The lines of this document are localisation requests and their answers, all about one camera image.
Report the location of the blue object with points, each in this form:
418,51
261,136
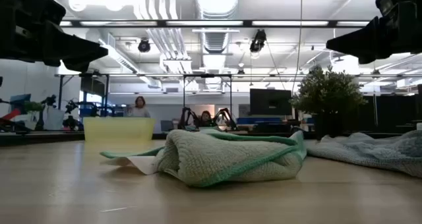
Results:
20,100

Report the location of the green microfiber towel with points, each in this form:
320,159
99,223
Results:
224,158

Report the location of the person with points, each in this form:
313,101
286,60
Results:
139,110
205,118

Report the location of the small plant in white pot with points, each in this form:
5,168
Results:
33,112

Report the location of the bushy potted plant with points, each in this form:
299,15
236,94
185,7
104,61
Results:
326,92

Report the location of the black aluminium table frame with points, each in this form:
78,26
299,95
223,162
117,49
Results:
39,138

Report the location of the red object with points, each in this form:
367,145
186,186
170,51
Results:
11,115

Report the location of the black overhead frame beam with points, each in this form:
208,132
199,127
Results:
204,23

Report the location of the grey microfiber towel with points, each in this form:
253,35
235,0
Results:
372,151

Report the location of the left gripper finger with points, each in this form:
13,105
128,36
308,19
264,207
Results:
80,66
76,47

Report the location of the black background rig frame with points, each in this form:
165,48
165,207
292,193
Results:
207,75
95,82

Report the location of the black background robot arm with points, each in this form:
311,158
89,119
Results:
227,117
186,118

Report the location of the black hanging camera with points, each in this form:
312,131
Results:
258,41
144,46

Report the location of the black monitor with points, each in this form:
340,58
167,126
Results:
270,102

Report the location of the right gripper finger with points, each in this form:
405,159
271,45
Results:
376,60
369,39

